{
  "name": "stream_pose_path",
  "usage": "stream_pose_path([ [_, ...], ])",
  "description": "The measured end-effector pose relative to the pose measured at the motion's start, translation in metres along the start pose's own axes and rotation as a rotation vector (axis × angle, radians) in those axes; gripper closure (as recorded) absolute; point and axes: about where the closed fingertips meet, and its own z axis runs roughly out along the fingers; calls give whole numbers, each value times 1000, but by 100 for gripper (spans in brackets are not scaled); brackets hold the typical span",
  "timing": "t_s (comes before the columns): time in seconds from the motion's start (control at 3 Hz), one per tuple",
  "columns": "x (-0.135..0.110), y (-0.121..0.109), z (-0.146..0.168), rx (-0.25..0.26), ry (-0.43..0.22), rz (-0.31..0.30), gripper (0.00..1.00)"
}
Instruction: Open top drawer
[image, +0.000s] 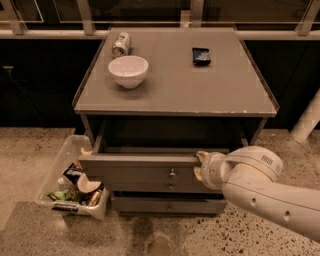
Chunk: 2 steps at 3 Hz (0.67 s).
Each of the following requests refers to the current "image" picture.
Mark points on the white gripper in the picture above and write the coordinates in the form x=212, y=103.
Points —
x=209, y=169

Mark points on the grey top drawer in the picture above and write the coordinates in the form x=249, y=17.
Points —
x=158, y=150

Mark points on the grey drawer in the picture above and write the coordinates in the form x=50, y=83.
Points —
x=137, y=205
x=158, y=150
x=161, y=187

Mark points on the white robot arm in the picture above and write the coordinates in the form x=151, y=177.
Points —
x=247, y=178

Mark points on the grey drawer cabinet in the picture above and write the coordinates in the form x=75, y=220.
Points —
x=229, y=87

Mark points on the grey bottom drawer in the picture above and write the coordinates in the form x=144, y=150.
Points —
x=137, y=205

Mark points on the grey middle drawer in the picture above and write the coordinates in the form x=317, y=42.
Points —
x=161, y=187

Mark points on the white pole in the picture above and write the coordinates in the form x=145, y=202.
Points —
x=308, y=121

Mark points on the dark blue snack packet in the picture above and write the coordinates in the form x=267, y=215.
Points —
x=201, y=56

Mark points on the white ceramic bowl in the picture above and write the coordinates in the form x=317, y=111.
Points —
x=128, y=71

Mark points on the white bowl in bin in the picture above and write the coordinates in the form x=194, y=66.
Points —
x=84, y=185

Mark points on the black snack packet in bin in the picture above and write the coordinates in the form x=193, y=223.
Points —
x=73, y=173

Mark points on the green snack wrapper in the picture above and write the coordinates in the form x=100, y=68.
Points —
x=65, y=195

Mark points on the clear plastic bin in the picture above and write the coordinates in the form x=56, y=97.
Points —
x=91, y=204

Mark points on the crushed soda can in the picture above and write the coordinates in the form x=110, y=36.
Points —
x=121, y=45

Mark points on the metal window railing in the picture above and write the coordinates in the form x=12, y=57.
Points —
x=252, y=19

